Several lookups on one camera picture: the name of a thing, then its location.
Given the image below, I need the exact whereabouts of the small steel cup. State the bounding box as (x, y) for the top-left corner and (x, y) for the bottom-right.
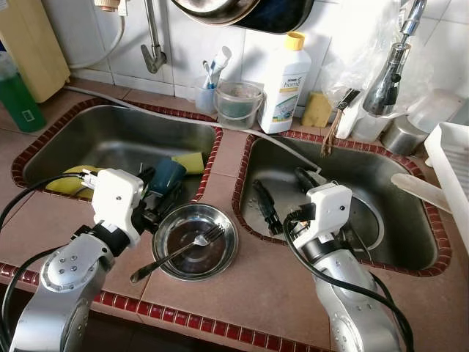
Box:
(381, 116), (426, 156)

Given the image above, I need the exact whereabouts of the bright yellow sponge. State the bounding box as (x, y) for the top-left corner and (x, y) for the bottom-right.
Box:
(172, 152), (206, 175)

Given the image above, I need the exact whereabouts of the stainless steel sink basin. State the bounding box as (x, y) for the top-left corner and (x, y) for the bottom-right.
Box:
(233, 131), (451, 278)
(11, 99), (223, 213)

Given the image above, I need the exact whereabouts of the clear plastic cup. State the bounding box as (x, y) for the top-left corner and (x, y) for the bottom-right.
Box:
(352, 106), (396, 144)

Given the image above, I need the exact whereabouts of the blue toothbrush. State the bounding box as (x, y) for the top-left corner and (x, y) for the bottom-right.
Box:
(205, 60), (218, 89)

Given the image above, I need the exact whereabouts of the steel pot lid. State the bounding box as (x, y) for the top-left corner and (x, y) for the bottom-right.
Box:
(344, 187), (385, 250)

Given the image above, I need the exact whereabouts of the white tube valve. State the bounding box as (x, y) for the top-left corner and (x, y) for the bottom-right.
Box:
(94, 0), (127, 14)

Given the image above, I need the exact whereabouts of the white dish rack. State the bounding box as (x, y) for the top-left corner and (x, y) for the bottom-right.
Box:
(425, 121), (469, 250)

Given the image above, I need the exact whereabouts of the beige water purifier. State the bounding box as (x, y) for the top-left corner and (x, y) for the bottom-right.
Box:
(0, 0), (72, 103)

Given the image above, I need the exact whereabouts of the steel wall tap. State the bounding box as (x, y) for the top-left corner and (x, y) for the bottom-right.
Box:
(141, 0), (168, 74)

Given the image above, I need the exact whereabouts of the chrome pull-out faucet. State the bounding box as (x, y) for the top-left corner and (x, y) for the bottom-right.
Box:
(363, 0), (427, 118)

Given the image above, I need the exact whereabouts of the translucent plastic container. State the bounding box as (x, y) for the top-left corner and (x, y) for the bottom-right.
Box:
(407, 88), (466, 133)

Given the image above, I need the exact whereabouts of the clear plastic bag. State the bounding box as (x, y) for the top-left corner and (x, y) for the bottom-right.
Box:
(322, 7), (404, 103)

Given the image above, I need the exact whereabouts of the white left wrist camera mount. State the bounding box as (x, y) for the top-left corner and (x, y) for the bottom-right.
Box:
(92, 169), (145, 246)

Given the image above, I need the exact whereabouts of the clear small plastic bucket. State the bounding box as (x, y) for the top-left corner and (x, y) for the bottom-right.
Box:
(215, 81), (265, 131)

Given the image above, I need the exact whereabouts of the steel fork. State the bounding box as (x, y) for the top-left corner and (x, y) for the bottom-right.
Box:
(130, 224), (226, 283)

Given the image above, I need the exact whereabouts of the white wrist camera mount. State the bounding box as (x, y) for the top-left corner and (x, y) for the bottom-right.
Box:
(291, 183), (352, 250)
(92, 169), (145, 246)

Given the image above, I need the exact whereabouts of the dull yellow sponge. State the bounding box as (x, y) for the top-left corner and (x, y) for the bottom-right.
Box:
(302, 92), (334, 128)

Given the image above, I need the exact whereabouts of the clear toothbrush cup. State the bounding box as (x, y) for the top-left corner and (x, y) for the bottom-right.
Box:
(194, 77), (219, 114)

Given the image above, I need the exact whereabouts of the yellow plastic bowl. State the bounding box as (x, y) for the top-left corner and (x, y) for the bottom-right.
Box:
(44, 165), (103, 197)

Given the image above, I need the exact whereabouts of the white water tube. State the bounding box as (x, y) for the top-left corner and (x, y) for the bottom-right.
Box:
(70, 11), (125, 70)

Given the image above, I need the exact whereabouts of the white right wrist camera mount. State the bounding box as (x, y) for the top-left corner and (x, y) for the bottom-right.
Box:
(291, 183), (352, 250)

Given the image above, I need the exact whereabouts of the green dish soap bottle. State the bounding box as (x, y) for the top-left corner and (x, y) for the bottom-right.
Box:
(0, 51), (46, 134)

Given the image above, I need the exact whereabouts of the white black-topped dish brush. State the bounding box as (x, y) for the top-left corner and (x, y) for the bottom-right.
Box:
(341, 88), (367, 140)

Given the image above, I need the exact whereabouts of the stainless steel bowl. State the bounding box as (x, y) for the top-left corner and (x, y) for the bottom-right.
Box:
(152, 203), (239, 282)

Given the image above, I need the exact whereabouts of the white yellow-capped detergent bottle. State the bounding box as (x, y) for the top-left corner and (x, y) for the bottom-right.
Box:
(260, 32), (312, 134)

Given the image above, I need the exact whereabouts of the teal rabbit mug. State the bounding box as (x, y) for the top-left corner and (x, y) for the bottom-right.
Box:
(150, 158), (188, 199)

